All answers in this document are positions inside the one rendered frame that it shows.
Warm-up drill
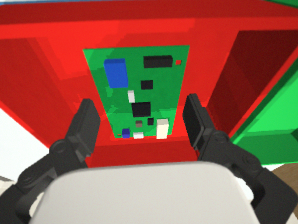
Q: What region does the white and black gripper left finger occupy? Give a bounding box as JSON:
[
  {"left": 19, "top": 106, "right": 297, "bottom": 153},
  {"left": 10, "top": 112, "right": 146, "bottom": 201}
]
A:
[{"left": 0, "top": 98, "right": 101, "bottom": 224}]

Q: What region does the green circuit board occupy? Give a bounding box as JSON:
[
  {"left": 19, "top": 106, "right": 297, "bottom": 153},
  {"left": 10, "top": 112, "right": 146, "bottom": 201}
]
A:
[{"left": 83, "top": 45, "right": 190, "bottom": 139}]

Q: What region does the green open-top bin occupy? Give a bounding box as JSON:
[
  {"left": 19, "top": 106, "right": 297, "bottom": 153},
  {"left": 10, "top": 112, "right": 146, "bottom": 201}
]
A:
[{"left": 230, "top": 57, "right": 298, "bottom": 166}]

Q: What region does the red open bin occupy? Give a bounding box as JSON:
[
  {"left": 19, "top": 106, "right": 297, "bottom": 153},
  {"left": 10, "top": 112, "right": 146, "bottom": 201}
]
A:
[{"left": 0, "top": 0, "right": 298, "bottom": 168}]

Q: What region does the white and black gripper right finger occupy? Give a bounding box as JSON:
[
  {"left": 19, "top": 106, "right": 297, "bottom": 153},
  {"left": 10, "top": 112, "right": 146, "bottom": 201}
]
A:
[{"left": 182, "top": 93, "right": 298, "bottom": 224}]

